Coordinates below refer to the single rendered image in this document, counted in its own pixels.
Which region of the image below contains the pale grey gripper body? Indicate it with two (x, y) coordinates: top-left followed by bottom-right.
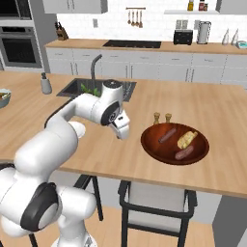
(110, 111), (131, 141)

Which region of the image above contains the dark wooden bowl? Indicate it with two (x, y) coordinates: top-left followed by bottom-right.
(140, 123), (210, 167)

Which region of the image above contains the brown sausage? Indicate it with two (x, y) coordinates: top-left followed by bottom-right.
(157, 127), (178, 145)
(174, 145), (196, 161)

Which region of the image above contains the yellow bread bun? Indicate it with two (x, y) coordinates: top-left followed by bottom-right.
(177, 129), (199, 151)

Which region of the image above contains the grey bowl with food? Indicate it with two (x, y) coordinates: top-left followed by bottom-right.
(0, 88), (13, 109)

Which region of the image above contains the green leafy vegetable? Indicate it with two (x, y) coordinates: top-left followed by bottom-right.
(79, 83), (101, 97)

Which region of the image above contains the dark sink basin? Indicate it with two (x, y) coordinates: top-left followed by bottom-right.
(56, 77), (138, 103)

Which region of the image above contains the grey base cupboard run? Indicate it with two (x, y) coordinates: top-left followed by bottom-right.
(44, 46), (247, 86)

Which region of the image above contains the dark grey tap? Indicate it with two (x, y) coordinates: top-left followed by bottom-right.
(90, 53), (103, 92)

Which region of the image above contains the black chair with pale seat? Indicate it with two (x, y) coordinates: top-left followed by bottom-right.
(73, 174), (104, 223)
(118, 179), (199, 247)

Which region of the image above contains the black hob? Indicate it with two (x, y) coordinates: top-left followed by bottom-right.
(102, 39), (163, 50)

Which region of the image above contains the grey soap dispenser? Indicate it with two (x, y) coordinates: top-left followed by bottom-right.
(40, 71), (53, 96)

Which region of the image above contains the black toaster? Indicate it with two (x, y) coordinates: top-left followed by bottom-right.
(173, 29), (194, 46)

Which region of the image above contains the wooden knife block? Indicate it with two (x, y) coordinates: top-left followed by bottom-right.
(54, 21), (69, 41)

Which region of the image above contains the steel canister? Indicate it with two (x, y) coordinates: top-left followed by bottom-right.
(196, 20), (212, 45)

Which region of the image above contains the steel built-in oven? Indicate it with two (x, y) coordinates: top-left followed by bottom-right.
(0, 25), (44, 69)

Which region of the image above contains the white bottle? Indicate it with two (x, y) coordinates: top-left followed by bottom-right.
(230, 27), (240, 46)
(221, 27), (231, 46)

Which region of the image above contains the red jar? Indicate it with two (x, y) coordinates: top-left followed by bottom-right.
(198, 0), (209, 13)

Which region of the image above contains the steel microwave oven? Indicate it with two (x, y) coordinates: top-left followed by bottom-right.
(0, 0), (33, 21)

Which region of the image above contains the rail with hanging tools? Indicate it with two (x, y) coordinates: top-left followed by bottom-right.
(125, 6), (147, 29)

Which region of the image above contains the grey double wall socket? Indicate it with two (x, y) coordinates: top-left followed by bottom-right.
(175, 19), (189, 31)

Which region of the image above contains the grey wall cupboard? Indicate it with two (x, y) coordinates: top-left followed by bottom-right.
(41, 0), (109, 14)
(215, 0), (247, 15)

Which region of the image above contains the white wall shelf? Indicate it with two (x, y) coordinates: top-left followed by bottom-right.
(163, 9), (220, 15)

